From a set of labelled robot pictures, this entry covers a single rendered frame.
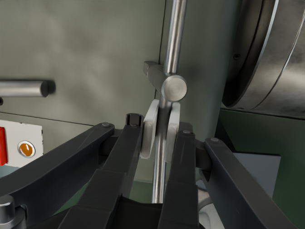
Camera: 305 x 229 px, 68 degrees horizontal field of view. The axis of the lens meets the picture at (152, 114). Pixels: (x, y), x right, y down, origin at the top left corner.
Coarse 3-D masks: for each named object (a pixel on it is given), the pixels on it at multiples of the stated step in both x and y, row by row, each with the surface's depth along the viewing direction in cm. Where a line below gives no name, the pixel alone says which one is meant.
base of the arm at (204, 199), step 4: (200, 188) 84; (200, 192) 83; (204, 192) 83; (200, 196) 83; (204, 196) 83; (208, 196) 82; (200, 200) 83; (204, 200) 82; (208, 200) 81; (200, 204) 82; (204, 204) 80; (200, 208) 81
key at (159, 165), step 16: (176, 0) 17; (176, 16) 17; (176, 32) 18; (176, 48) 18; (176, 64) 19; (160, 96) 20; (160, 112) 20; (160, 128) 20; (160, 144) 20; (160, 160) 21; (160, 176) 21; (160, 192) 21
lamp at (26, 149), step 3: (21, 144) 34; (24, 144) 34; (27, 144) 34; (21, 147) 34; (24, 147) 34; (27, 147) 34; (30, 147) 34; (21, 150) 34; (24, 150) 34; (27, 150) 34; (30, 150) 34; (24, 153) 34; (27, 153) 34; (30, 153) 34
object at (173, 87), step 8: (144, 64) 27; (152, 64) 26; (144, 72) 27; (152, 72) 21; (160, 72) 20; (168, 72) 19; (152, 80) 21; (160, 80) 18; (168, 80) 17; (176, 80) 17; (184, 80) 18; (160, 88) 18; (168, 88) 17; (176, 88) 18; (184, 88) 18; (168, 96) 18; (176, 96) 18; (184, 96) 18
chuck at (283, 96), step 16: (304, 16) 26; (304, 32) 27; (304, 48) 28; (288, 64) 29; (304, 64) 29; (288, 80) 31; (304, 80) 30; (272, 96) 34; (288, 96) 33; (304, 96) 32; (272, 112) 39; (288, 112) 38; (304, 112) 36
